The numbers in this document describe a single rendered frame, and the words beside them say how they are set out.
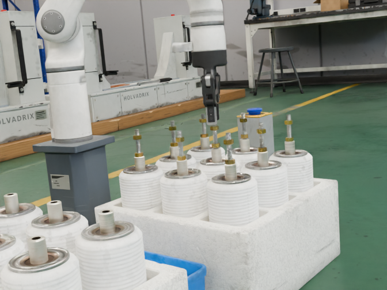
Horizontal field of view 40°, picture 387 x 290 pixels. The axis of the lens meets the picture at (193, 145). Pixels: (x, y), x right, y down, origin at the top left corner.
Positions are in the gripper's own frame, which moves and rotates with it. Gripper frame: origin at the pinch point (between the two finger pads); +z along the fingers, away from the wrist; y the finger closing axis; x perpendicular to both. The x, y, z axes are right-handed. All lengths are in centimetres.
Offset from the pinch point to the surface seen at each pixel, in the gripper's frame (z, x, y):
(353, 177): 34, -42, 77
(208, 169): 10.7, 1.2, -4.7
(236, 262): 22.7, -4.9, -26.0
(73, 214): 10.1, 20.2, -35.5
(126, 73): 11, 171, 612
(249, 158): 10.7, -7.2, 5.0
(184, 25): -37, 51, 347
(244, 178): 9.7, -6.7, -17.9
